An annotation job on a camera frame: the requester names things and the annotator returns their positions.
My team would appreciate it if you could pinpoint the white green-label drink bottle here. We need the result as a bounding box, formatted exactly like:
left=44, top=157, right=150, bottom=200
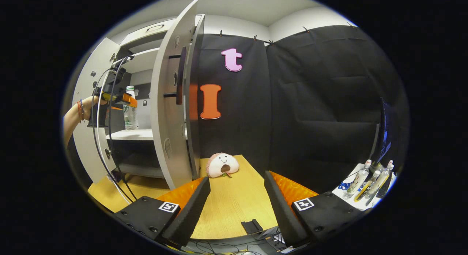
left=123, top=86, right=140, bottom=131

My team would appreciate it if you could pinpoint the white cabinet door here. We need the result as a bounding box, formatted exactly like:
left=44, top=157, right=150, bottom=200
left=151, top=0, right=205, bottom=190
left=71, top=38, right=122, bottom=184

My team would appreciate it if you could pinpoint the white cabinet drawer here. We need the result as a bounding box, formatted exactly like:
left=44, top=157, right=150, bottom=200
left=119, top=15, right=203, bottom=48

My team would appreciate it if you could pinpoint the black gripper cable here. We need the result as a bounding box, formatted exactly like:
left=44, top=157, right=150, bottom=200
left=91, top=56, right=139, bottom=202

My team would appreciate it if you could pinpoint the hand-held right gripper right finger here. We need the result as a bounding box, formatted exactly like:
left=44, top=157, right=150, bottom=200
left=264, top=170, right=370, bottom=246

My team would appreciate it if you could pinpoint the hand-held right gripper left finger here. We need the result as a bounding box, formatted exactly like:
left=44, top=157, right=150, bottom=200
left=113, top=176, right=211, bottom=248

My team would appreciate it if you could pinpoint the white cabinet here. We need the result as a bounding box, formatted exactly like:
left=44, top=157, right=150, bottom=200
left=71, top=0, right=205, bottom=190

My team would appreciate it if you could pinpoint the black backdrop cloth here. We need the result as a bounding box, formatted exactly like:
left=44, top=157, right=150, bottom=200
left=197, top=25, right=409, bottom=197

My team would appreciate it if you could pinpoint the dark computer monitor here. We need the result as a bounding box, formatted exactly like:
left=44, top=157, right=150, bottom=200
left=369, top=97, right=395, bottom=172

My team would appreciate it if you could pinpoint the clear spray bottle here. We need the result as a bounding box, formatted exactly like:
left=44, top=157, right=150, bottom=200
left=344, top=159, right=372, bottom=199
left=366, top=160, right=395, bottom=206
left=360, top=170, right=381, bottom=201

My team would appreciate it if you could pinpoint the pink smiling plush toy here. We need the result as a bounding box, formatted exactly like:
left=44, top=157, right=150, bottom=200
left=206, top=153, right=240, bottom=179

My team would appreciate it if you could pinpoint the small black stand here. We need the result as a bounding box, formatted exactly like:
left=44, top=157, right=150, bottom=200
left=241, top=219, right=264, bottom=235

